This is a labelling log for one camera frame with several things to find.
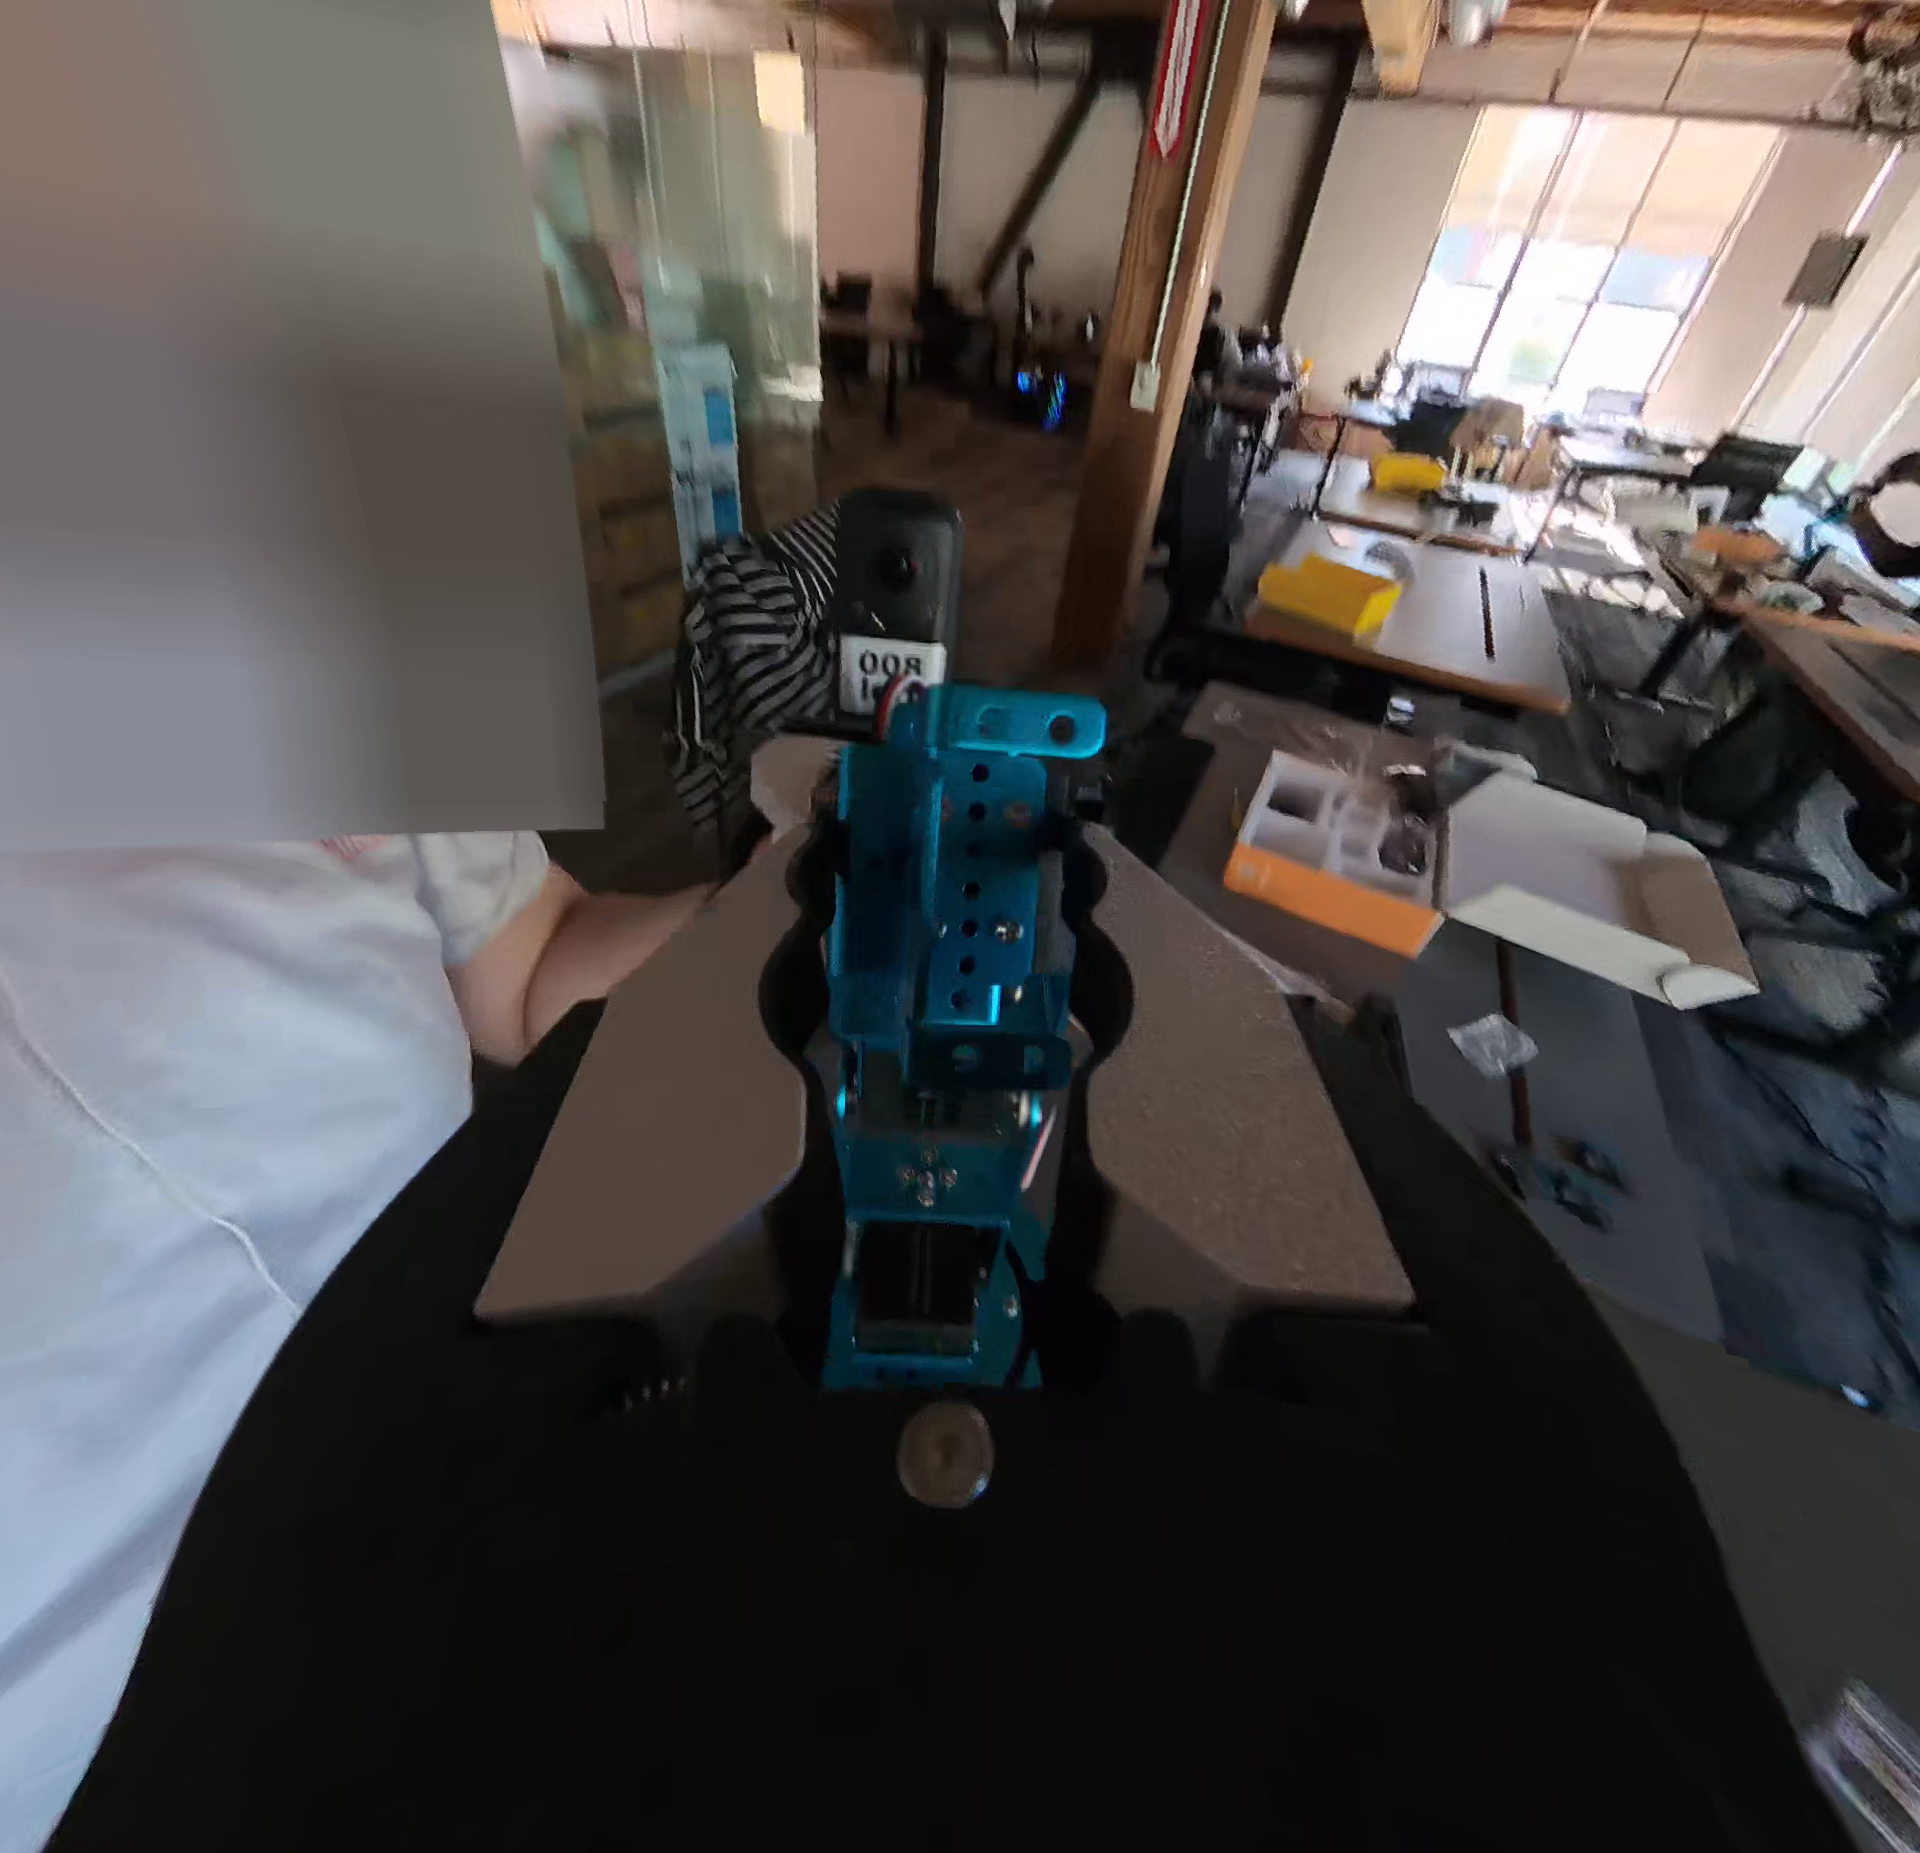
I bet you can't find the small clear labelled bag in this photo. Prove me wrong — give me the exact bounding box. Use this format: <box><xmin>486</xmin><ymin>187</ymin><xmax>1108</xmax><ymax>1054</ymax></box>
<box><xmin>1807</xmin><ymin>1682</ymin><xmax>1920</xmax><ymax>1853</ymax></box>

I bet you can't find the blue toy robot arm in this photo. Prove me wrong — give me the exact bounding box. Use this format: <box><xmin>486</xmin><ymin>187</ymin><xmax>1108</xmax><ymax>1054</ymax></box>
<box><xmin>816</xmin><ymin>685</ymin><xmax>1113</xmax><ymax>1389</ymax></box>

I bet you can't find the light desk with slot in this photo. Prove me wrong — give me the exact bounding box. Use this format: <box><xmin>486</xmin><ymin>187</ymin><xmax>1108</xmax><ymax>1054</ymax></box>
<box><xmin>1242</xmin><ymin>519</ymin><xmax>1578</xmax><ymax>717</ymax></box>

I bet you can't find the person's left forearm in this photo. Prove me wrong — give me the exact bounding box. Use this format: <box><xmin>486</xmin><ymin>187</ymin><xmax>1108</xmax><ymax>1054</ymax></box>
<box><xmin>449</xmin><ymin>863</ymin><xmax>719</xmax><ymax>1071</ymax></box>

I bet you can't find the black office chair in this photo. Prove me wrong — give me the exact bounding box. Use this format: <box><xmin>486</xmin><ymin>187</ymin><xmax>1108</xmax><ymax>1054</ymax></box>
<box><xmin>1153</xmin><ymin>385</ymin><xmax>1262</xmax><ymax>686</ymax></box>

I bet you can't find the grey desk with orange edge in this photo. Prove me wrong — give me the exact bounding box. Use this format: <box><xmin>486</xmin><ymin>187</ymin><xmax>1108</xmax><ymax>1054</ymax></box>
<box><xmin>1164</xmin><ymin>685</ymin><xmax>1728</xmax><ymax>1346</ymax></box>

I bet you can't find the large grid window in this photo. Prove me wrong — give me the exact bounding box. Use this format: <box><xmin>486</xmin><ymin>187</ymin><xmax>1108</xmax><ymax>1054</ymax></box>
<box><xmin>1395</xmin><ymin>106</ymin><xmax>1789</xmax><ymax>400</ymax></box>

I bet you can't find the wooden pillar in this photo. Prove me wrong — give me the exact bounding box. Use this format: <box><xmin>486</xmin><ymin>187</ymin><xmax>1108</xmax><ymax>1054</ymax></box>
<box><xmin>1051</xmin><ymin>0</ymin><xmax>1291</xmax><ymax>672</ymax></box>

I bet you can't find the stack of cardboard boxes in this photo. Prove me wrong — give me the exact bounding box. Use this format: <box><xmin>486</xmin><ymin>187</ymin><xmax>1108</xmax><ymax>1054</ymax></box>
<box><xmin>547</xmin><ymin>129</ymin><xmax>820</xmax><ymax>686</ymax></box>

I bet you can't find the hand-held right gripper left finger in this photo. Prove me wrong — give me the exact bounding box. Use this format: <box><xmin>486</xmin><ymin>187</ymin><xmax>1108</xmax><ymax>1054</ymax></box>
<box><xmin>472</xmin><ymin>826</ymin><xmax>843</xmax><ymax>1388</ymax></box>

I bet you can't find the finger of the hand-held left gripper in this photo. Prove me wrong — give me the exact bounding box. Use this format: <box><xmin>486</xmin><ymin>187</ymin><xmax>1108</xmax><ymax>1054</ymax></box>
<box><xmin>747</xmin><ymin>735</ymin><xmax>846</xmax><ymax>839</ymax></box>

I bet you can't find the large yellow plastic bin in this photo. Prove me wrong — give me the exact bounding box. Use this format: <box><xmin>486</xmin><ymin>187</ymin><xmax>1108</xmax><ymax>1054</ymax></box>
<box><xmin>1258</xmin><ymin>551</ymin><xmax>1400</xmax><ymax>644</ymax></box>

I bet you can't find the red hanging sign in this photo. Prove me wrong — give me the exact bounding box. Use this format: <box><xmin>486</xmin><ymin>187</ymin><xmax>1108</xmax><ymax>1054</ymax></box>
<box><xmin>1147</xmin><ymin>0</ymin><xmax>1220</xmax><ymax>163</ymax></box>

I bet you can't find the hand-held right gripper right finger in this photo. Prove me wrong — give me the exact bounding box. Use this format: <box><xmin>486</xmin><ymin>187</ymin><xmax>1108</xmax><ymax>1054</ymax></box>
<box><xmin>1033</xmin><ymin>826</ymin><xmax>1420</xmax><ymax>1388</ymax></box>

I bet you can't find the orange white cardboard box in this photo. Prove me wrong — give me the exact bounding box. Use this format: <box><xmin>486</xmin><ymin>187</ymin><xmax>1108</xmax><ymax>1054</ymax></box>
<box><xmin>1224</xmin><ymin>751</ymin><xmax>1761</xmax><ymax>1010</ymax></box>

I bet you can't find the brown rod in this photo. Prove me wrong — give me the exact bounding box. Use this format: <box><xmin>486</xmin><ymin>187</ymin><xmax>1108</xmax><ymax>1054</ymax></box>
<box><xmin>1493</xmin><ymin>936</ymin><xmax>1537</xmax><ymax>1147</ymax></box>

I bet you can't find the striped cloth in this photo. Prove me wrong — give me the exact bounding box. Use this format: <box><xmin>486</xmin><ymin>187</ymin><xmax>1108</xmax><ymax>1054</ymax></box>
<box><xmin>671</xmin><ymin>509</ymin><xmax>843</xmax><ymax>836</ymax></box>

